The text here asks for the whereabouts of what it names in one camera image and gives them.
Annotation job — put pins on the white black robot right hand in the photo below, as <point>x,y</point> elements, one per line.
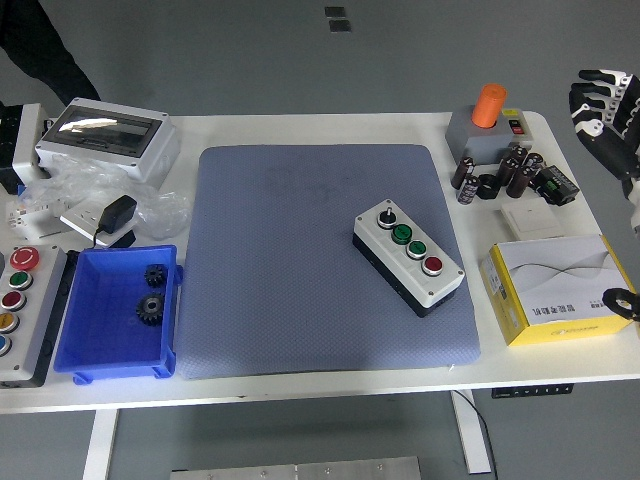
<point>615,140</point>

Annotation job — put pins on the grey four-button control box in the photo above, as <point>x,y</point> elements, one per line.
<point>442,287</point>

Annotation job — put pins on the grey five-button control box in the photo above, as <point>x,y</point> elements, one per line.
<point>35,320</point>

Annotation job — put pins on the black module with green terminals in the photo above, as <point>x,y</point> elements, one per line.
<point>555,186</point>

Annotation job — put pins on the dark brown cylindrical capacitor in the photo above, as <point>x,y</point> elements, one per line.
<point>520,181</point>
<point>533,162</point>
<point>463,172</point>
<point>517,152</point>
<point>506,170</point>

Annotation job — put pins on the orange cylinder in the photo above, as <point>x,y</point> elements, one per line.
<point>489,107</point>

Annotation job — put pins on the yellow white carton box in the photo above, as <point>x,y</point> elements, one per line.
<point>550,280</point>

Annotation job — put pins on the black silver-printed capacitor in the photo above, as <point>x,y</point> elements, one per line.
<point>468,189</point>

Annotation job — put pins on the black table control panel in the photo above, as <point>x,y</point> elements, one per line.
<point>530,391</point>

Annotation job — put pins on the dark floor outlet cover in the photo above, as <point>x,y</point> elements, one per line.
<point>335,12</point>
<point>339,26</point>

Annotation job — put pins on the white table leg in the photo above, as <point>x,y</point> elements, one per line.
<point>100,445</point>
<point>472,440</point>

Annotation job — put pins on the grey-blue textured mat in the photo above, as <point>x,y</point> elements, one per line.
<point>280,300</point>

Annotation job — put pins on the clear plastic bag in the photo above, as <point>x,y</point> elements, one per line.
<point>165,212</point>

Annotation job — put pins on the silver metal plate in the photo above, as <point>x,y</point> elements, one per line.
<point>300,470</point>

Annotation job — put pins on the small black bevel gear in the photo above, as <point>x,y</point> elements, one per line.
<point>156,275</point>

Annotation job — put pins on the large black bevel gear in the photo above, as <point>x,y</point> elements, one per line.
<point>150,308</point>

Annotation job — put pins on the black power adapter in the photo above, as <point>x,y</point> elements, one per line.
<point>117,212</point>

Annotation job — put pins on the blue plastic bin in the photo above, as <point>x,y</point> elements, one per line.
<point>100,345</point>

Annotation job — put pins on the person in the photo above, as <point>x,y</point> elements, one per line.
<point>40,50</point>

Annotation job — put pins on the black shiny foil bag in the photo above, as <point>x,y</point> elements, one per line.
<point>7,140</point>

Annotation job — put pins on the white wall switch plate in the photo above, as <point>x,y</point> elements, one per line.
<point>532,219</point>

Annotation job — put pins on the grey switch box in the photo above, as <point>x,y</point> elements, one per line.
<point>465,135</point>

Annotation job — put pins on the grey enclosure with clear lid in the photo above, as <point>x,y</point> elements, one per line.
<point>150,155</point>

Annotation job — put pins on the white wall socket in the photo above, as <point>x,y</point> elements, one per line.
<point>82,217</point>

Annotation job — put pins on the white metal bracket device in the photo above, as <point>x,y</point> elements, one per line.
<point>25,150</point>

